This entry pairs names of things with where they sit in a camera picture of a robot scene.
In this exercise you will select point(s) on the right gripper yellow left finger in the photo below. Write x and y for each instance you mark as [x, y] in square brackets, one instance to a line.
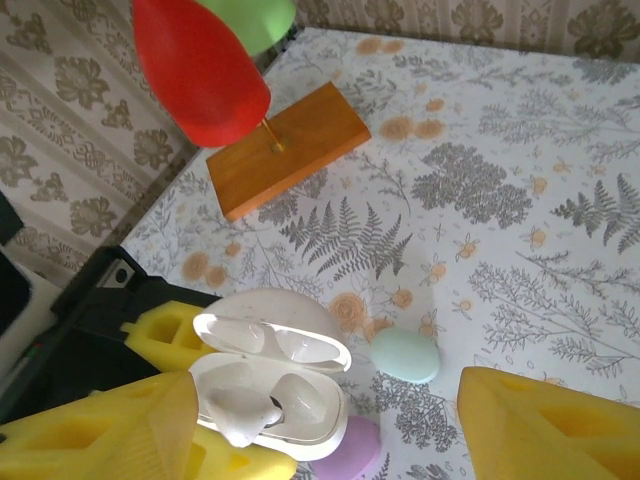
[100, 440]

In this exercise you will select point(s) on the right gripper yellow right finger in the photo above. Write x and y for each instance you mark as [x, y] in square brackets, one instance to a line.
[550, 435]

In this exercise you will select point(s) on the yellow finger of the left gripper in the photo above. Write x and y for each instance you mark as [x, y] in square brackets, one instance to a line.
[165, 335]
[225, 465]

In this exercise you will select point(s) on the white earbud case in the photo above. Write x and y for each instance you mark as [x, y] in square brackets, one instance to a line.
[320, 430]

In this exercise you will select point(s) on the purple earbud case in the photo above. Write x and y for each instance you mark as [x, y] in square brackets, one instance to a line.
[350, 450]

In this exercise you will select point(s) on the mint green earbud case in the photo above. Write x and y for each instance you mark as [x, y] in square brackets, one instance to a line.
[405, 357]

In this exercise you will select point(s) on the red plastic wine glass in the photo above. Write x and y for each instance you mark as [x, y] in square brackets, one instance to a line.
[200, 75]

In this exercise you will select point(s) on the green plastic wine glass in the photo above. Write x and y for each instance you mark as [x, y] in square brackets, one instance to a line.
[255, 22]

